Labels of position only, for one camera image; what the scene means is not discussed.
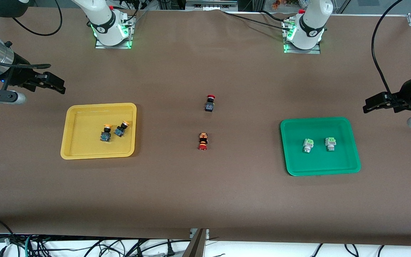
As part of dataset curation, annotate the yellow push button switch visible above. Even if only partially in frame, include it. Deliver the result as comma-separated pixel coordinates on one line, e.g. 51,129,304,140
114,121,130,138
100,124,112,142

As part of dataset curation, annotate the yellow plastic tray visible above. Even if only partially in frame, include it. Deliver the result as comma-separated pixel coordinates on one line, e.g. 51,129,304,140
60,103,137,160

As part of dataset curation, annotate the green plastic tray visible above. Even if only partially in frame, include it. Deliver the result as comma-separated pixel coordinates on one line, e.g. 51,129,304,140
280,117,361,176

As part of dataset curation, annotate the brown wooden beam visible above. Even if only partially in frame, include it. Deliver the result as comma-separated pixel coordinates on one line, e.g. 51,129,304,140
182,228,208,257

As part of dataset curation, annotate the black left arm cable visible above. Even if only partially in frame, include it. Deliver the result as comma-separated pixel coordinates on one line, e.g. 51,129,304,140
371,0,404,95

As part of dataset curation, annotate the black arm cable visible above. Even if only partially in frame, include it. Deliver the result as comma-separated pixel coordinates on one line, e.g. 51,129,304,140
371,0,404,95
12,0,62,36

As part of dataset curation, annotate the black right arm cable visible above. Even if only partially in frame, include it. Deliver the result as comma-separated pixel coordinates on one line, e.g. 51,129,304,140
12,0,62,36

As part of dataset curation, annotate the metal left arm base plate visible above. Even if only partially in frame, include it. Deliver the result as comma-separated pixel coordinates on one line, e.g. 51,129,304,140
283,20,321,55

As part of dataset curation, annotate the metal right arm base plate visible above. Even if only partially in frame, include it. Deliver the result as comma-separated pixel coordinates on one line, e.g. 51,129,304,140
95,14,135,49

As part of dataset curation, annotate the black cable across table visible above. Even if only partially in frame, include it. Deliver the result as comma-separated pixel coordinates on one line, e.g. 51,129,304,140
222,10,291,29

